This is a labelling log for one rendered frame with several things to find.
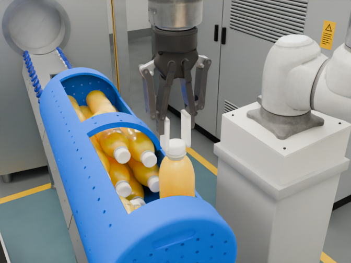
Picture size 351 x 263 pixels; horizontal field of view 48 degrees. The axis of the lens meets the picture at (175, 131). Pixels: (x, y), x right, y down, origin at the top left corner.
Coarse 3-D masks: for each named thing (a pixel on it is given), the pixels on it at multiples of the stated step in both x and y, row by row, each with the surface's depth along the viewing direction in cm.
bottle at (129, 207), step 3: (120, 198) 88; (123, 198) 88; (123, 201) 87; (126, 201) 87; (129, 201) 88; (123, 204) 86; (126, 204) 86; (129, 204) 87; (132, 204) 88; (126, 207) 85; (129, 207) 86; (132, 207) 86; (126, 210) 84; (129, 210) 84; (132, 210) 85
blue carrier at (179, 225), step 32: (64, 96) 123; (64, 128) 110; (96, 128) 101; (64, 160) 102; (96, 160) 90; (160, 160) 114; (96, 192) 83; (96, 224) 78; (128, 224) 71; (160, 224) 69; (192, 224) 72; (224, 224) 76; (96, 256) 74; (128, 256) 69; (160, 256) 72; (192, 256) 76; (224, 256) 80
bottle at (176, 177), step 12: (168, 156) 77; (180, 156) 77; (168, 168) 77; (180, 168) 77; (192, 168) 79; (168, 180) 78; (180, 180) 77; (192, 180) 79; (168, 192) 79; (180, 192) 78; (192, 192) 80
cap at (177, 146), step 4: (172, 140) 78; (176, 140) 78; (180, 140) 78; (172, 144) 77; (176, 144) 77; (180, 144) 77; (184, 144) 77; (172, 148) 76; (176, 148) 76; (180, 148) 76; (184, 148) 77; (168, 152) 77; (172, 152) 76; (176, 152) 76; (180, 152) 76
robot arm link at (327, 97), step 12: (348, 24) 100; (348, 36) 100; (348, 48) 101; (336, 60) 103; (348, 60) 100; (324, 72) 108; (336, 72) 103; (348, 72) 101; (324, 84) 107; (336, 84) 104; (348, 84) 102; (312, 96) 110; (324, 96) 108; (336, 96) 106; (348, 96) 103; (312, 108) 114; (324, 108) 110; (336, 108) 107; (348, 108) 105; (348, 120) 109
